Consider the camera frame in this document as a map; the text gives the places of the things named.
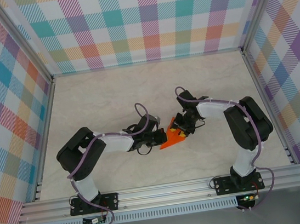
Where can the orange paper sheet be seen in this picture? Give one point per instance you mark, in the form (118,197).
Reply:
(170,142)

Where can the aluminium side frame rail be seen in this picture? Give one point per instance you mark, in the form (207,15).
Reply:
(48,111)
(258,84)

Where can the long aluminium frame bar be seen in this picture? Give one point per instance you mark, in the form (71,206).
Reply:
(146,62)

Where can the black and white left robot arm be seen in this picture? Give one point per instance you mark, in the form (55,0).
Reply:
(88,186)

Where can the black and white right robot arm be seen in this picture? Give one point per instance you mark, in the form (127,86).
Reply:
(245,163)

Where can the wide aluminium mounting rail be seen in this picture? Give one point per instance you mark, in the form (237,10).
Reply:
(163,194)

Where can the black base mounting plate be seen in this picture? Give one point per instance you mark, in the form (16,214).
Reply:
(223,186)
(114,198)

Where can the small circuit board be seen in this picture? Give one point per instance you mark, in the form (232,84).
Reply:
(248,198)
(93,221)

